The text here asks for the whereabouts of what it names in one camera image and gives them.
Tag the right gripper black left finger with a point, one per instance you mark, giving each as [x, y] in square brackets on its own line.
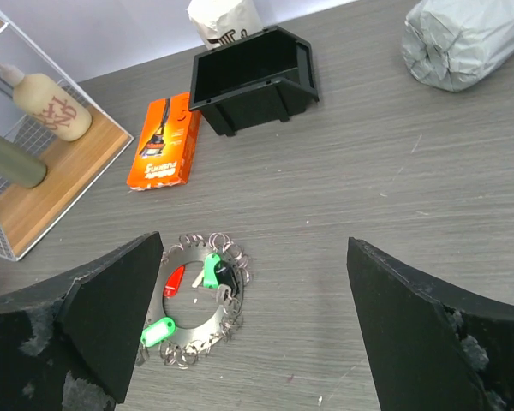
[70, 342]

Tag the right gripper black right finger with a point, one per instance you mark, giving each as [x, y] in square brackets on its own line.
[431, 345]

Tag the olive green cylinder bottle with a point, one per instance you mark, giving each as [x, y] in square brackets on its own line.
[19, 167]

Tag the orange razor box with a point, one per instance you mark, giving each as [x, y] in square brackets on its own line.
[165, 151]

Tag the grey wrapped paper bundle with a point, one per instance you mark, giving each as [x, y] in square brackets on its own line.
[452, 45]

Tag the black plastic storage bin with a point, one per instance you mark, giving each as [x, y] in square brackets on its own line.
[265, 77]

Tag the white toilet paper roll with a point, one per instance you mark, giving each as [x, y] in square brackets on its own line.
[223, 22]

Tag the white wire wooden shelf rack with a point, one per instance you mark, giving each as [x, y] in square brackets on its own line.
[28, 214]

